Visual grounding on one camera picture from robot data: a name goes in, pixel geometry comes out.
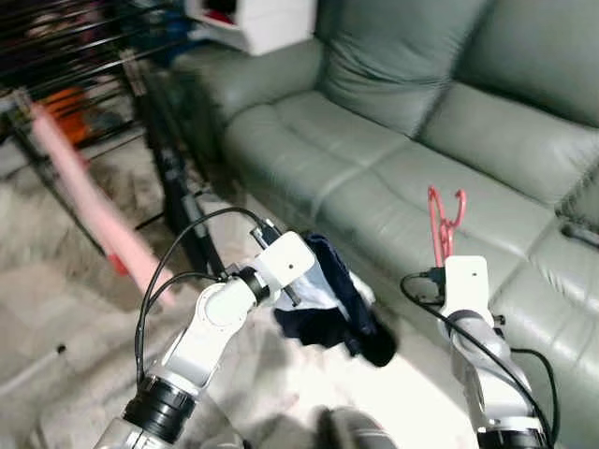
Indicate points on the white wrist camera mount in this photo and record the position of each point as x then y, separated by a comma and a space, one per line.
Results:
285, 262
466, 285

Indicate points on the orange garment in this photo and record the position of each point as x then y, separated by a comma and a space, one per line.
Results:
67, 112

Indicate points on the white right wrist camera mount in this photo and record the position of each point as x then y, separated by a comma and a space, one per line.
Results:
466, 285

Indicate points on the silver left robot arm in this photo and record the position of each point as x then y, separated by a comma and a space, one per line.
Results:
201, 337

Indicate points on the pink shirt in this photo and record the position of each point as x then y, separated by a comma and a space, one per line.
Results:
94, 206

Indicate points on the red plastic hanger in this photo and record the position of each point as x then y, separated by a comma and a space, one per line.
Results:
437, 234

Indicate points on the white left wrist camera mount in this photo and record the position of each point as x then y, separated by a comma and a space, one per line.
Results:
285, 262

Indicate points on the white lidded storage box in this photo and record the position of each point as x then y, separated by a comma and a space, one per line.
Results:
262, 23

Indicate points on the navy shorts with white lining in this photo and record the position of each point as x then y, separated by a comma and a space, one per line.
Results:
328, 309

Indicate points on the black metal drying rack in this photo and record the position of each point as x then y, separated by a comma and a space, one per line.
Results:
173, 168

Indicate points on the black slim object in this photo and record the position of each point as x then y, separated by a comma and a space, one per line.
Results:
578, 234

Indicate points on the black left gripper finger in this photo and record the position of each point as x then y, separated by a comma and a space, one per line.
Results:
379, 348

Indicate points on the grey right robot leg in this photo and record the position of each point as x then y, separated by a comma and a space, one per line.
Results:
356, 432

